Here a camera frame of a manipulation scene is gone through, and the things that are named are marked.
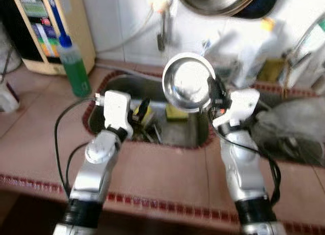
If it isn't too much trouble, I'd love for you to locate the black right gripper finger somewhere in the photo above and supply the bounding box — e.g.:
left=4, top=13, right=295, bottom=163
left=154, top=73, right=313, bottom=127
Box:
left=206, top=77, right=226, bottom=99

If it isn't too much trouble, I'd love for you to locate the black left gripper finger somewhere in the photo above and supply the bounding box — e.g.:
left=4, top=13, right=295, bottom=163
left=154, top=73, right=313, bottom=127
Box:
left=135, top=96, right=152, bottom=117

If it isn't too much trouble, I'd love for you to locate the yellow plastic bowl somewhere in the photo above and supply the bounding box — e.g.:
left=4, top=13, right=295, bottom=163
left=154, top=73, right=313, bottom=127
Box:
left=132, top=104, right=154, bottom=126

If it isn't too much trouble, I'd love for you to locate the stainless steel bowl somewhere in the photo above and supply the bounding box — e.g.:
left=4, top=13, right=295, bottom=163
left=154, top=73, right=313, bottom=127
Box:
left=162, top=52, right=218, bottom=113

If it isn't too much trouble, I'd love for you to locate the light yellow sponge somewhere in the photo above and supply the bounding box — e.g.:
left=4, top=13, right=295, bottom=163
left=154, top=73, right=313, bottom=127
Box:
left=167, top=106, right=187, bottom=120

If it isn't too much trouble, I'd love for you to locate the steel sink basin with drain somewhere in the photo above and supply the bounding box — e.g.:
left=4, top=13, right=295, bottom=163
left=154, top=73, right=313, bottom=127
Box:
left=84, top=70, right=216, bottom=149

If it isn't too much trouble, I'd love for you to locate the white detergent bottle yellow cap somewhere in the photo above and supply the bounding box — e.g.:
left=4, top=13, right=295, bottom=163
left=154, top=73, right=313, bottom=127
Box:
left=239, top=17, right=280, bottom=88

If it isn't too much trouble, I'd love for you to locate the dark yellow sponge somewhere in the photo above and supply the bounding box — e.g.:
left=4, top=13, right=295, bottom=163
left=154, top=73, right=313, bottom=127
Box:
left=259, top=57, right=285, bottom=83

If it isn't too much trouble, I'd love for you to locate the green dish soap bottle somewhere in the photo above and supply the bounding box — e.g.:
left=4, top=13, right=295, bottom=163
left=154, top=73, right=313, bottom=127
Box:
left=57, top=35, right=92, bottom=97

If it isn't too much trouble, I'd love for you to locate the clear plastic bag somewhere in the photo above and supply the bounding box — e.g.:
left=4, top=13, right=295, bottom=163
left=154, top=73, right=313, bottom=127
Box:
left=252, top=96, right=325, bottom=144

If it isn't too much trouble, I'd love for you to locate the hanging steel pan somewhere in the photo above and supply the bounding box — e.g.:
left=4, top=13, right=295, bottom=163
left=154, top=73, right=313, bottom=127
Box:
left=177, top=0, right=282, bottom=18

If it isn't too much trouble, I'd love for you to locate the chrome gooseneck faucet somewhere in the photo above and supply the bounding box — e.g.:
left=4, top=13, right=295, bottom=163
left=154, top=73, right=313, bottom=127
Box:
left=282, top=17, right=325, bottom=88

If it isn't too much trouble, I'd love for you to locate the steel sink basin under faucet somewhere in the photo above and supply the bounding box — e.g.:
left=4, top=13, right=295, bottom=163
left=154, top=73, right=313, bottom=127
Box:
left=211, top=85, right=325, bottom=167

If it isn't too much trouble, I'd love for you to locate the beige water purifier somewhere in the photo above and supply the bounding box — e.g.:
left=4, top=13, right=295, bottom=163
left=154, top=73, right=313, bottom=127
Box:
left=10, top=0, right=96, bottom=76

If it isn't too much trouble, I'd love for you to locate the white printed mug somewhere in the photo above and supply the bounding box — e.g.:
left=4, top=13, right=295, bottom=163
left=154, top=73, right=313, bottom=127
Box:
left=0, top=80, right=20, bottom=113

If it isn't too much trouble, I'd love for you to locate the thin metal stirrer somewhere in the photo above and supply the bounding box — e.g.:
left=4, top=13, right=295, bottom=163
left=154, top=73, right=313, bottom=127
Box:
left=3, top=45, right=13, bottom=86

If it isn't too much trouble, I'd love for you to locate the white plastic jar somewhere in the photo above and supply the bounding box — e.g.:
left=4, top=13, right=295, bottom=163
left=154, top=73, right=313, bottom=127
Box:
left=0, top=22, right=21, bottom=73

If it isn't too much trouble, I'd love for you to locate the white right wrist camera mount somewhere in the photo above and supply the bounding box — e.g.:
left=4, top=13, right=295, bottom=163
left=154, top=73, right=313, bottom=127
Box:
left=213, top=89, right=261, bottom=128

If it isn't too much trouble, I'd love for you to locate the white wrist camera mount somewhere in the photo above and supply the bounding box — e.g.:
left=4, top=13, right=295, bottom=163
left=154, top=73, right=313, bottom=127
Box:
left=213, top=89, right=261, bottom=128
left=95, top=90, right=134, bottom=139

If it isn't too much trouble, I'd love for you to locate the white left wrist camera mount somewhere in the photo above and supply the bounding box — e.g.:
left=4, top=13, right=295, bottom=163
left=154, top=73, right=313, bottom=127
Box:
left=95, top=90, right=134, bottom=139

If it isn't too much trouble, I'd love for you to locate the white curved wall hose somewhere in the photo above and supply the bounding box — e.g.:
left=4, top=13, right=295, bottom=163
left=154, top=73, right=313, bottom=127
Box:
left=96, top=7, right=155, bottom=55

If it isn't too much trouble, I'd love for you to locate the steel wall tap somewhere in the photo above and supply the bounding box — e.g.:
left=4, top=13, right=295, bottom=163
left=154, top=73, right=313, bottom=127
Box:
left=156, top=2, right=171, bottom=52

